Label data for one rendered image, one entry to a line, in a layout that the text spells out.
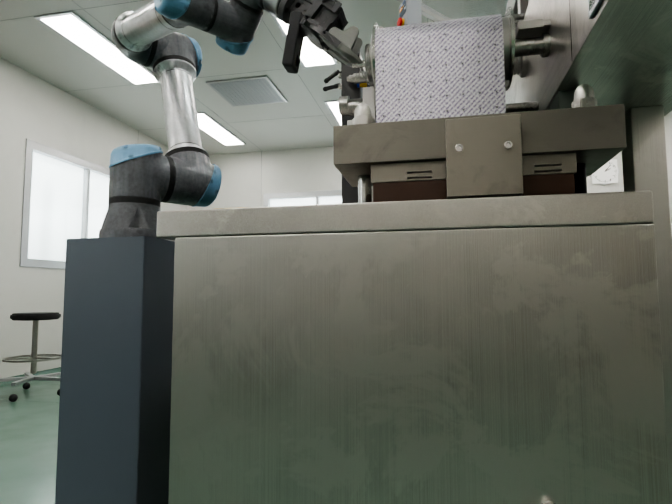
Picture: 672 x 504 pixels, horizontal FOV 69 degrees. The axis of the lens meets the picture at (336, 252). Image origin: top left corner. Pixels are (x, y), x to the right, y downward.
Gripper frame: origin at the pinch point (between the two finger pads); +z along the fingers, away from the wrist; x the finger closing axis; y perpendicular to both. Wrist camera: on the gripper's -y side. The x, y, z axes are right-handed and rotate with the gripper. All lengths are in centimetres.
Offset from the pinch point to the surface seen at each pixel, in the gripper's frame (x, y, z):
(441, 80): -4.4, 5.5, 17.6
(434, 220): -30, -18, 36
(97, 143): 362, -134, -344
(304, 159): 552, 0, -219
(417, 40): -4.4, 9.1, 9.0
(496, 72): -4.4, 12.2, 24.7
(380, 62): -4.4, 1.8, 5.9
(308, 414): -30, -49, 39
